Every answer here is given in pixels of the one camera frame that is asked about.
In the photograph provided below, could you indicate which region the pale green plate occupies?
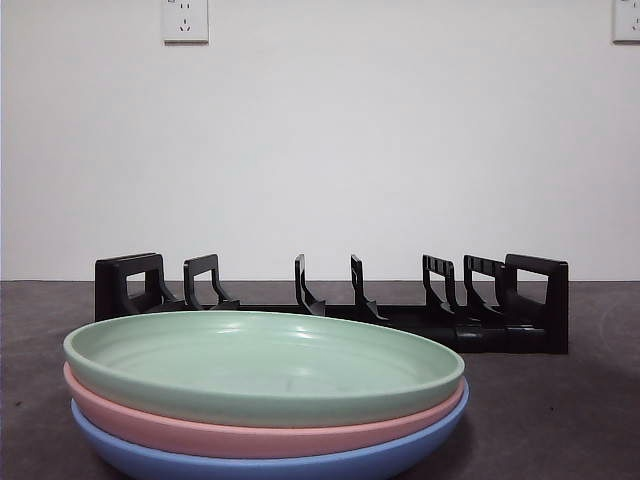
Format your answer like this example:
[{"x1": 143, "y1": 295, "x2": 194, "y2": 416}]
[{"x1": 62, "y1": 310, "x2": 467, "y2": 429}]

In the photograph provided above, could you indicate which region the black plate rack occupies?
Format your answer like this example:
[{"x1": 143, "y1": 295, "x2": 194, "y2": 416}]
[{"x1": 94, "y1": 252, "x2": 570, "y2": 356}]

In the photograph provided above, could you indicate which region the pink plate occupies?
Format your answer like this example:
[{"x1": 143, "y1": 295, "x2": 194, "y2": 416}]
[{"x1": 62, "y1": 360, "x2": 470, "y2": 459}]

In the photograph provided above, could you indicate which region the white wall socket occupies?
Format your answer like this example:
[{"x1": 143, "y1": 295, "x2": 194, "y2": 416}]
[
  {"x1": 162, "y1": 0, "x2": 210, "y2": 45},
  {"x1": 612, "y1": 0, "x2": 640, "y2": 45}
]

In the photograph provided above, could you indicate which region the blue plate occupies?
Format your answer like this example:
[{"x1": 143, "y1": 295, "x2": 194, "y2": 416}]
[{"x1": 69, "y1": 382, "x2": 472, "y2": 480}]

